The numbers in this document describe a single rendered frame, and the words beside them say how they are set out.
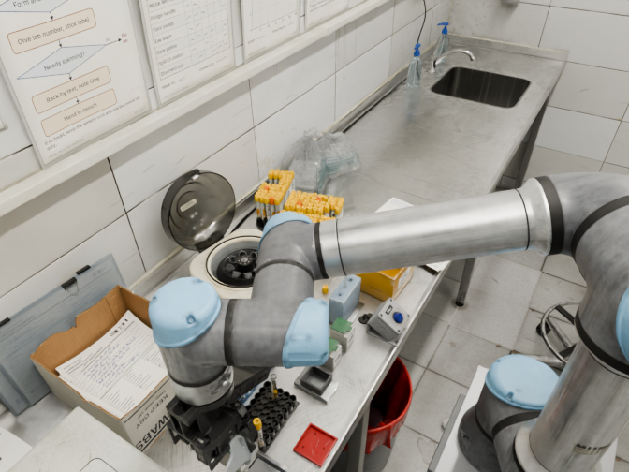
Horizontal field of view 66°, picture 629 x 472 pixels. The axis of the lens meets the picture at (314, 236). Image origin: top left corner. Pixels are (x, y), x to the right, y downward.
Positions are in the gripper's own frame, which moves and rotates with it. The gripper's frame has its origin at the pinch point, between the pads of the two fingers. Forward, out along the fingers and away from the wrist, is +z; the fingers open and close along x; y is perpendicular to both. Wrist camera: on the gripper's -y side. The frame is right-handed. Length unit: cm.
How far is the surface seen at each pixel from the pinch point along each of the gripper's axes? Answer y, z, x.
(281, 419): -17.4, 23.9, -5.6
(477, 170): -137, 25, -3
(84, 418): 10.8, -5.4, -19.5
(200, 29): -64, -36, -60
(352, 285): -52, 15, -8
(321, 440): -18.3, 24.5, 4.1
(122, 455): 11.6, -5.4, -10.2
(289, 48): -99, -22, -58
